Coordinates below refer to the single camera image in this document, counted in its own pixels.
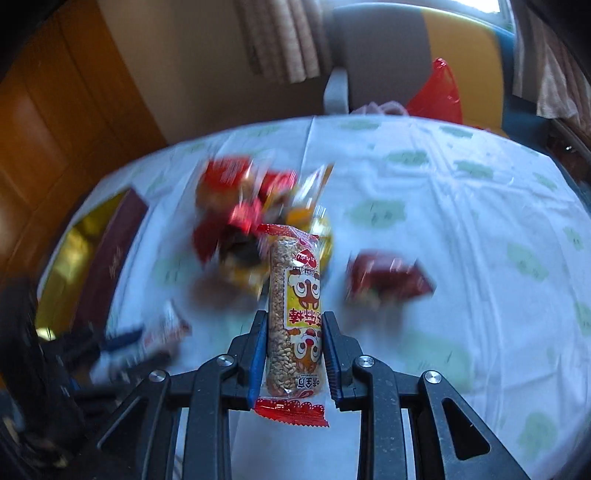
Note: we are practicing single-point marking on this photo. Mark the beige checked curtain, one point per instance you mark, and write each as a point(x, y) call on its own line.
point(277, 37)
point(549, 69)

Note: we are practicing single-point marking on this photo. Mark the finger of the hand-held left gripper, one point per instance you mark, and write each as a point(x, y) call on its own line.
point(122, 340)
point(138, 367)

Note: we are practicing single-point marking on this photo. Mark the maroon gift box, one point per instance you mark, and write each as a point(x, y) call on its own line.
point(115, 258)

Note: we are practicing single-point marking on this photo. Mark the dark red snack packet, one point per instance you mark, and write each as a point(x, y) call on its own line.
point(388, 277)

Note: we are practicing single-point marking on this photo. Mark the small red snack packet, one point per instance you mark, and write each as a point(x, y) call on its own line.
point(277, 184)
point(247, 217)
point(207, 242)

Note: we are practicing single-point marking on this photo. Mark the large red foil snack packet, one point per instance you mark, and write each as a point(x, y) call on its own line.
point(224, 180)

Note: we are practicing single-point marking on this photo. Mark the red plastic bag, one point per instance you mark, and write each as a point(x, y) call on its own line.
point(438, 97)

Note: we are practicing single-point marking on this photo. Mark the white red snack packet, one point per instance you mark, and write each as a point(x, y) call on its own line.
point(164, 330)

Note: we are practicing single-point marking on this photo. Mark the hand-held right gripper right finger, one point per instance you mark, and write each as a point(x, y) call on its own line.
point(331, 364)

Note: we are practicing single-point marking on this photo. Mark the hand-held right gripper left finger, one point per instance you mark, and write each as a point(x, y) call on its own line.
point(259, 360)

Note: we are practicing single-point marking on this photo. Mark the cloud print tablecloth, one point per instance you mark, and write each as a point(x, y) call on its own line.
point(415, 230)

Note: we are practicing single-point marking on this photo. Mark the grey fabric chair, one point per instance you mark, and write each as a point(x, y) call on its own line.
point(369, 46)

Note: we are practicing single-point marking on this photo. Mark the pink plastic bag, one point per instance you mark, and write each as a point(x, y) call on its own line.
point(378, 108)

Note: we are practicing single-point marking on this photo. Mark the puffed grain snack bar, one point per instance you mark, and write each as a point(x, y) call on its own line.
point(286, 286)

